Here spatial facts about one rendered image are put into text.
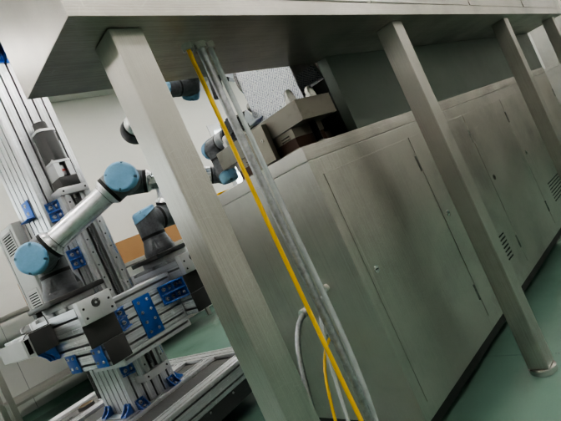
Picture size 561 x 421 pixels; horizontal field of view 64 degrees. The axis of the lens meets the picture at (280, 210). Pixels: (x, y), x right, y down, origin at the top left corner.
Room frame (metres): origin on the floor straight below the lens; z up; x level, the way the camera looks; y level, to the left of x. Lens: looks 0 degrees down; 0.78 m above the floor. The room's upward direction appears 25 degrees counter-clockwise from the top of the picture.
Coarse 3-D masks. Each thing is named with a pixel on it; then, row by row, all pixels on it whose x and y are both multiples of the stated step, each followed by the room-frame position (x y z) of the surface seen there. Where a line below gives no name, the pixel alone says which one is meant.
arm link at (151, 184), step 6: (210, 168) 1.90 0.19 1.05; (144, 174) 1.83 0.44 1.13; (150, 174) 1.85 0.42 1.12; (210, 174) 1.89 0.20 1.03; (144, 180) 1.82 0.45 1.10; (150, 180) 1.84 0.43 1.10; (210, 180) 1.90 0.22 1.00; (216, 180) 1.90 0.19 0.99; (144, 186) 1.83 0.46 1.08; (150, 186) 1.85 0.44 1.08; (156, 186) 1.85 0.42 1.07; (138, 192) 1.83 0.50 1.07; (144, 192) 1.86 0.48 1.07
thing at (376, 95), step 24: (432, 48) 1.89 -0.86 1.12; (456, 48) 2.06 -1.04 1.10; (480, 48) 2.26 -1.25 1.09; (528, 48) 2.83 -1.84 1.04; (336, 72) 1.38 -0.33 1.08; (360, 72) 1.47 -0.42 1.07; (384, 72) 1.57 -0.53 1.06; (432, 72) 1.82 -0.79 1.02; (456, 72) 1.98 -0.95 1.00; (480, 72) 2.17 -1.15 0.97; (504, 72) 2.40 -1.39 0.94; (336, 96) 1.38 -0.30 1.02; (360, 96) 1.42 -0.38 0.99; (384, 96) 1.52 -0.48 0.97; (360, 120) 1.39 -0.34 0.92
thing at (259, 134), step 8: (256, 128) 1.32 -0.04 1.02; (264, 128) 1.31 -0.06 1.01; (256, 136) 1.33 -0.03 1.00; (264, 136) 1.31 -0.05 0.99; (264, 144) 1.31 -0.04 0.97; (272, 144) 1.31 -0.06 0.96; (264, 152) 1.33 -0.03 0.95; (272, 152) 1.30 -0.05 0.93; (256, 160) 1.36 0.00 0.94; (272, 160) 1.31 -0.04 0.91
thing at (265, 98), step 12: (276, 72) 1.48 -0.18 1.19; (288, 72) 1.45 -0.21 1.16; (264, 84) 1.53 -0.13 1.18; (276, 84) 1.50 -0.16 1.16; (288, 84) 1.47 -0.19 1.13; (252, 96) 1.59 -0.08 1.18; (264, 96) 1.55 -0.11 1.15; (276, 96) 1.51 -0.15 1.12; (300, 96) 1.45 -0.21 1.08; (252, 108) 1.60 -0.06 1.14; (264, 108) 1.57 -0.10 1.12; (276, 108) 1.53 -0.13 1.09
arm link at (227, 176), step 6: (216, 162) 1.78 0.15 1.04; (216, 168) 1.78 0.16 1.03; (234, 168) 1.79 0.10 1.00; (216, 174) 1.83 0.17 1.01; (222, 174) 1.78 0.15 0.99; (228, 174) 1.77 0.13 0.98; (234, 174) 1.78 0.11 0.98; (222, 180) 1.79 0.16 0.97; (228, 180) 1.78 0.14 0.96; (234, 180) 1.83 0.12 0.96
